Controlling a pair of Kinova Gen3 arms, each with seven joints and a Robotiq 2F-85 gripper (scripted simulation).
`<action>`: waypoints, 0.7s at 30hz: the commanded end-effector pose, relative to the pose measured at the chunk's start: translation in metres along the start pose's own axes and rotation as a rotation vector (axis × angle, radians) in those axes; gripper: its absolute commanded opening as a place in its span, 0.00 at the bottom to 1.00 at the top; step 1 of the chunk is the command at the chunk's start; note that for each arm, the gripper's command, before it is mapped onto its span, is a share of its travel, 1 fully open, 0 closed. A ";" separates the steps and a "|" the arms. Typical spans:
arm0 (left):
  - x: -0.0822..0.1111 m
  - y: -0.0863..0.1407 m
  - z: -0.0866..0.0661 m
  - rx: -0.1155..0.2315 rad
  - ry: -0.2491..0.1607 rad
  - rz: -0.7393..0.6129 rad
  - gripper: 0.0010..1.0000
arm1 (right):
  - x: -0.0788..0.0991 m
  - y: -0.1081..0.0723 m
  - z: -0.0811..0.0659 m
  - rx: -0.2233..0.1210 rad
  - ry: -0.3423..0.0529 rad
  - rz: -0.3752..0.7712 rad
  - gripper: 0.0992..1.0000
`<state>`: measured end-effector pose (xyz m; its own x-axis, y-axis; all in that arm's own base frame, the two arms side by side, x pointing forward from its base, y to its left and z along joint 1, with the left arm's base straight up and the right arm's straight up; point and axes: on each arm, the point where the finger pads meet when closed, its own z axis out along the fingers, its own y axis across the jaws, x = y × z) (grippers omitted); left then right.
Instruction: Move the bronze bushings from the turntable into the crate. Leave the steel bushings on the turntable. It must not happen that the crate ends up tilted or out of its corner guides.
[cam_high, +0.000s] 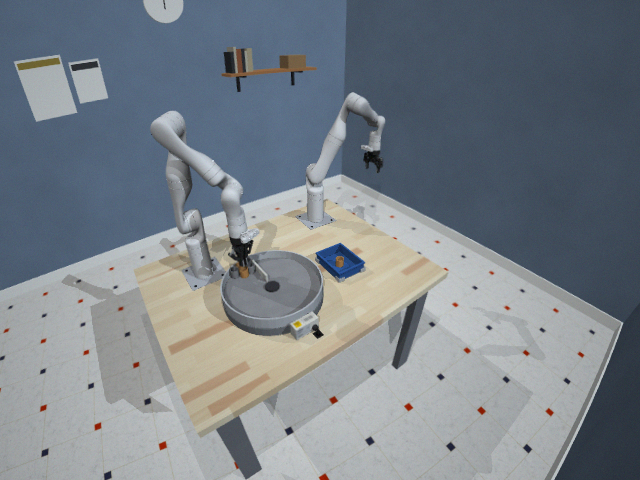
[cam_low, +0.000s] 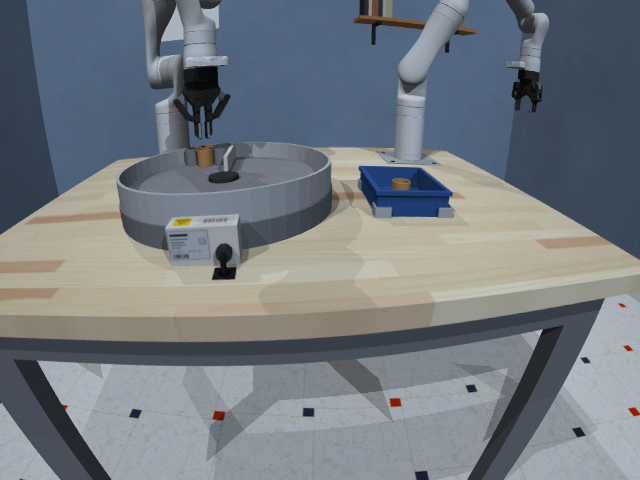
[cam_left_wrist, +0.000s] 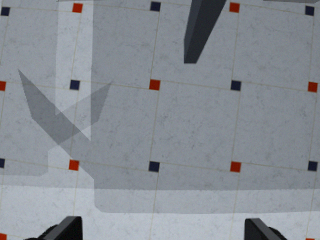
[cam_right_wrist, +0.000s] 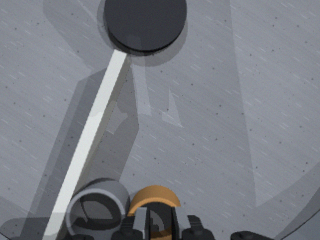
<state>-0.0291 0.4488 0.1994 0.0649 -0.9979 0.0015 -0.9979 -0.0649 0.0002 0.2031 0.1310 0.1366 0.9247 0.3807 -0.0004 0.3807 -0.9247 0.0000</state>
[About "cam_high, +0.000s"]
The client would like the blue open-top crate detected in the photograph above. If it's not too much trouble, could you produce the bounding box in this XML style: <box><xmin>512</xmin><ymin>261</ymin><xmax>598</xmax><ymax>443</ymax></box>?
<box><xmin>315</xmin><ymin>243</ymin><xmax>365</xmax><ymax>279</ymax></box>

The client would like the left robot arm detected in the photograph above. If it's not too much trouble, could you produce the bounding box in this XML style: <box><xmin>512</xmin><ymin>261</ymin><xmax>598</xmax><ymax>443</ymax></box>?
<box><xmin>306</xmin><ymin>92</ymin><xmax>385</xmax><ymax>222</ymax></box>

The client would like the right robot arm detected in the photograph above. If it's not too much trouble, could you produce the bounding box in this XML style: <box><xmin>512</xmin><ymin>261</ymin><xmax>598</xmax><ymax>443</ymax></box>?
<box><xmin>150</xmin><ymin>111</ymin><xmax>259</xmax><ymax>279</ymax></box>

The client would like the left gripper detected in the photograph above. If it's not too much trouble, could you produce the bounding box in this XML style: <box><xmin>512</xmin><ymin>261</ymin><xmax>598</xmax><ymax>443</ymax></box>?
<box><xmin>363</xmin><ymin>150</ymin><xmax>383</xmax><ymax>173</ymax></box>

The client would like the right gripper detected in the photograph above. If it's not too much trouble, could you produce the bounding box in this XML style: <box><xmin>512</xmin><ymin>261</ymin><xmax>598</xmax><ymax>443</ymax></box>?
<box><xmin>228</xmin><ymin>236</ymin><xmax>253</xmax><ymax>267</ymax></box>

